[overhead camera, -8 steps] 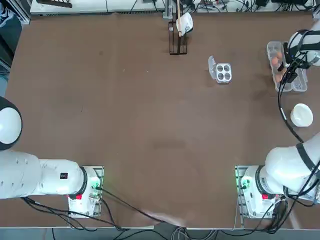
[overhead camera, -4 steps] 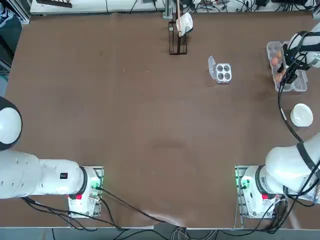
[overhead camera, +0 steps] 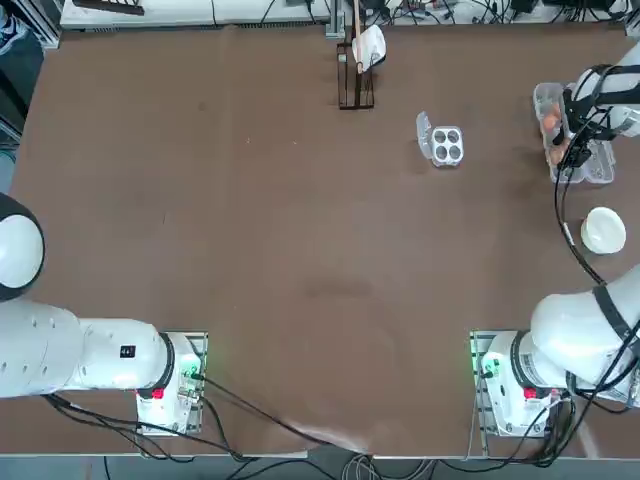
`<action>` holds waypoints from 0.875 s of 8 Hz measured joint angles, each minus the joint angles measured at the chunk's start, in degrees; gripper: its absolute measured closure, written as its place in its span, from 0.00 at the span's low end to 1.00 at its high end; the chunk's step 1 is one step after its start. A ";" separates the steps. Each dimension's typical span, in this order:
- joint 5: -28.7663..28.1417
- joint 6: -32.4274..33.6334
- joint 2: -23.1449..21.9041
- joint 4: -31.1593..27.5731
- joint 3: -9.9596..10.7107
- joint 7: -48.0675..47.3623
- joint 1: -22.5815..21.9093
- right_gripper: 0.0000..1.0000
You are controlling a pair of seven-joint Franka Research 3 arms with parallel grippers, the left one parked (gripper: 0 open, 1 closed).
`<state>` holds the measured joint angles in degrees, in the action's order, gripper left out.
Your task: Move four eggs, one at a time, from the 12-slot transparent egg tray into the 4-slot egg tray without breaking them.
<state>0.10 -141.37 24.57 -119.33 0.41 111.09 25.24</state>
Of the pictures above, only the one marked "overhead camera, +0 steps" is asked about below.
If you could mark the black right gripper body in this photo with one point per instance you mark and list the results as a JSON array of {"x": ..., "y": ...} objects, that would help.
[{"x": 579, "y": 156}]

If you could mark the brown egg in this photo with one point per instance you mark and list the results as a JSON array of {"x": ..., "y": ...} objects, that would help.
[
  {"x": 555, "y": 110},
  {"x": 551, "y": 123},
  {"x": 557, "y": 156}
]

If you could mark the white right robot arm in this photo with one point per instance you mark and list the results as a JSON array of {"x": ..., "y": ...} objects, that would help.
[{"x": 565, "y": 325}]

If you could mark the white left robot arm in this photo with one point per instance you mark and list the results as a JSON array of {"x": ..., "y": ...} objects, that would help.
[{"x": 100, "y": 355}]

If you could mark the transparent twelve-slot egg tray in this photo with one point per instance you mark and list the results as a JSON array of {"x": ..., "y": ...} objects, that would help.
[{"x": 542, "y": 95}]

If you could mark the transparent four-slot egg tray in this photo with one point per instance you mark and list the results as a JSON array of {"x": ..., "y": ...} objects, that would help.
[{"x": 446, "y": 143}]

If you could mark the white bowl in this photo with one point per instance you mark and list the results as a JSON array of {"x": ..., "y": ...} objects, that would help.
[{"x": 602, "y": 230}]

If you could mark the dark brown slotted rack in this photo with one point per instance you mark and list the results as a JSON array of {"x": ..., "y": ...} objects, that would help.
[{"x": 115, "y": 6}]

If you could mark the person's foot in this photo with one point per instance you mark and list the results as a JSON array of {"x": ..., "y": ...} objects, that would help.
[{"x": 12, "y": 35}]

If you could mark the aluminium frame bracket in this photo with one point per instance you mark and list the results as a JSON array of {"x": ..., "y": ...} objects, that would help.
[
  {"x": 50, "y": 35},
  {"x": 633, "y": 26}
]

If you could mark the aluminium camera post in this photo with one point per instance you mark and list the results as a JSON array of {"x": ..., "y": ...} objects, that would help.
[{"x": 336, "y": 25}]

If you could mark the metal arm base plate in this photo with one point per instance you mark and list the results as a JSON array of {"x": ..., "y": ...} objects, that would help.
[
  {"x": 197, "y": 415},
  {"x": 477, "y": 400}
]

